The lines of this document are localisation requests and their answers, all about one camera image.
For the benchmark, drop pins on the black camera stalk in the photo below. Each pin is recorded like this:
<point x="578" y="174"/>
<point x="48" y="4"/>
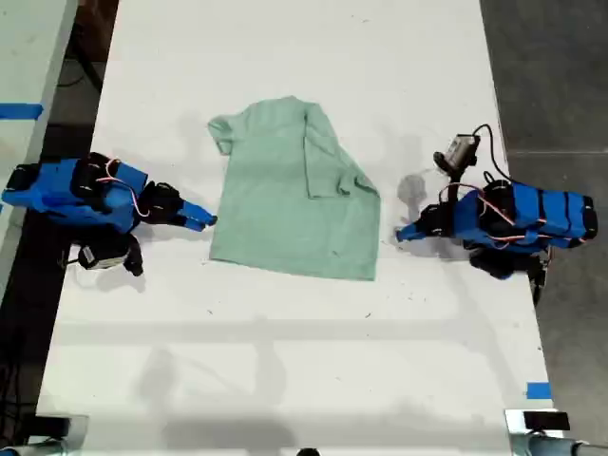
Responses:
<point x="454" y="183"/>

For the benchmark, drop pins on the white side table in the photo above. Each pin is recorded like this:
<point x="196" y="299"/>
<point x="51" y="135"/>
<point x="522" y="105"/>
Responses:
<point x="28" y="71"/>

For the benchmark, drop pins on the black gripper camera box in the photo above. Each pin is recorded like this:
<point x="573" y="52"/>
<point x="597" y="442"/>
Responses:
<point x="104" y="256"/>
<point x="458" y="152"/>

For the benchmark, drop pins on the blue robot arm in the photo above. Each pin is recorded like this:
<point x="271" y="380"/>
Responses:
<point x="57" y="195"/>
<point x="537" y="214"/>

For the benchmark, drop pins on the pale green T-shirt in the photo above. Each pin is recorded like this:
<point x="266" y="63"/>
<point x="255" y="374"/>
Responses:
<point x="290" y="214"/>

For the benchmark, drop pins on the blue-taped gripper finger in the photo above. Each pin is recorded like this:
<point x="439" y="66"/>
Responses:
<point x="197" y="212"/>
<point x="413" y="237"/>
<point x="194" y="225"/>
<point x="415" y="226"/>

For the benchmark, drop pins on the grey metal pipe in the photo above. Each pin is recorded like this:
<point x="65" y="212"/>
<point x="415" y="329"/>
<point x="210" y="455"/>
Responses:
<point x="565" y="449"/>

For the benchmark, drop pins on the long blue tape strip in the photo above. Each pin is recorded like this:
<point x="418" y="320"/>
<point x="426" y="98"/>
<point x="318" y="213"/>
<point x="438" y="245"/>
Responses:
<point x="21" y="111"/>

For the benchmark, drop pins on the short blue tape strip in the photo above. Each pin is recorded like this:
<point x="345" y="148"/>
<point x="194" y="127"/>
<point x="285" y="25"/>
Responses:
<point x="539" y="390"/>

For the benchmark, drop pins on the small black box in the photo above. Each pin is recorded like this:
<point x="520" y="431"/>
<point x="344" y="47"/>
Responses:
<point x="546" y="421"/>
<point x="52" y="426"/>

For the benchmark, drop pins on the white metal bracket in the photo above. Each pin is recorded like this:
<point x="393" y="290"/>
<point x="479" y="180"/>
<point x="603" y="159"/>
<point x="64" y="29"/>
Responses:
<point x="514" y="427"/>

